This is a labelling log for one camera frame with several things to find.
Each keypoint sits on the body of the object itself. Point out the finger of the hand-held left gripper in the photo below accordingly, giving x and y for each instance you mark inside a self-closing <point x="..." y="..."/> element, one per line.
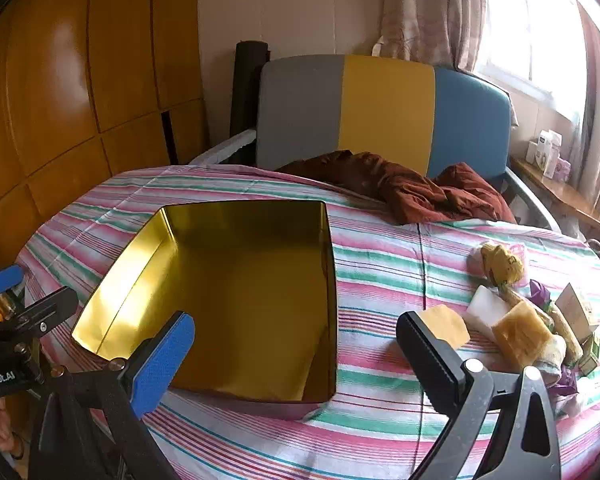
<point x="45" y="307"/>
<point x="0" y="280"/>

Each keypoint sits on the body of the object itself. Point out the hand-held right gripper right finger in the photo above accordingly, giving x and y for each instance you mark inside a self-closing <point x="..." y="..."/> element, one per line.
<point x="430" y="355"/>

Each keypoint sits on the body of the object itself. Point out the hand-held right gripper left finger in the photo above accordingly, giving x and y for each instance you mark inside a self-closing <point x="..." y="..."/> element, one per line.
<point x="162" y="365"/>

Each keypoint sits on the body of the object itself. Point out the thick yellow sponge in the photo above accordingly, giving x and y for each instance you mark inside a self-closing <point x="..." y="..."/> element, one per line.
<point x="520" y="335"/>

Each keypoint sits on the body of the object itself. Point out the pink towel roll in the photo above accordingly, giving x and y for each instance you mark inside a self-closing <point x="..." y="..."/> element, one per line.
<point x="476" y="262"/>

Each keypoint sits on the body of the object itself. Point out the grain bar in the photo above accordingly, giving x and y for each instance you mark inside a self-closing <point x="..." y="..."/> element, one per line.
<point x="517" y="300"/>

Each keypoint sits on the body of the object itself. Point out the gold tin box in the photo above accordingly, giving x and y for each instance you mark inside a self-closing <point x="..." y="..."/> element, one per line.
<point x="250" y="300"/>

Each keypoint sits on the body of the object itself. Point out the yellow cloth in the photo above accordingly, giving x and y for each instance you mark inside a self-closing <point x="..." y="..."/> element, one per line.
<point x="502" y="260"/>

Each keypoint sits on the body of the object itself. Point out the white box with grey print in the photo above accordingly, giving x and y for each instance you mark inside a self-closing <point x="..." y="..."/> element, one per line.
<point x="575" y="305"/>

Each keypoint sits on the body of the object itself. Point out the green and white box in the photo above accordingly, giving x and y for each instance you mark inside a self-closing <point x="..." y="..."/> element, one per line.
<point x="592" y="350"/>

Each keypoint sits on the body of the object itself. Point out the white crumpled ball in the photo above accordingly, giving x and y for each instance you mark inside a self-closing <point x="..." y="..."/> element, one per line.
<point x="575" y="405"/>

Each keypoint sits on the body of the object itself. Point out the brown crumpled cloth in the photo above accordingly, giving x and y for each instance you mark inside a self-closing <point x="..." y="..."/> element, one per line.
<point x="410" y="185"/>

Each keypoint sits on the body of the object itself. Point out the wooden side table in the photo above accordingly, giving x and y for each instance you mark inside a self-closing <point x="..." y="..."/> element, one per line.
<point x="560" y="190"/>

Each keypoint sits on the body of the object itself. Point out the wooden wardrobe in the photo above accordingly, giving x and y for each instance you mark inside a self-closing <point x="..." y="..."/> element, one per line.
<point x="80" y="85"/>

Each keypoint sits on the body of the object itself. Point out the small white box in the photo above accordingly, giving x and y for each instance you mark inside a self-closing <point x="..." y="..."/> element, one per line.
<point x="531" y="152"/>

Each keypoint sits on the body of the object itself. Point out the purple tissue pack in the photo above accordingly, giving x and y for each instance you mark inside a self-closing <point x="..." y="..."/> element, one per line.
<point x="564" y="169"/>

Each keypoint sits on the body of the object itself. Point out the white and purple carton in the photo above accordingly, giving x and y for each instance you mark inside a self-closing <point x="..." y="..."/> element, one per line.
<point x="550" y="155"/>

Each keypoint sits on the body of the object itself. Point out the grey yellow blue headboard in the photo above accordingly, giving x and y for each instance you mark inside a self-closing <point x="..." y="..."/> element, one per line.
<point x="385" y="110"/>

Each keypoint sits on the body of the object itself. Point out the black rolled mat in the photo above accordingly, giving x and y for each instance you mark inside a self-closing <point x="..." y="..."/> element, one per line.
<point x="245" y="100"/>

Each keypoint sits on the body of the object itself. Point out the window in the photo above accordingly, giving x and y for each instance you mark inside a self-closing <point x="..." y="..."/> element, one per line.
<point x="530" y="25"/>

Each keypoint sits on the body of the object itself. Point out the grey bed rail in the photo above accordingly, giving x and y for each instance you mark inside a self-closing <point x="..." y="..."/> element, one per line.
<point x="530" y="200"/>

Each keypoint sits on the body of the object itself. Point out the white bed rail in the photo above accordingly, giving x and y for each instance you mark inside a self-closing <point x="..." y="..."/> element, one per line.
<point x="225" y="145"/>

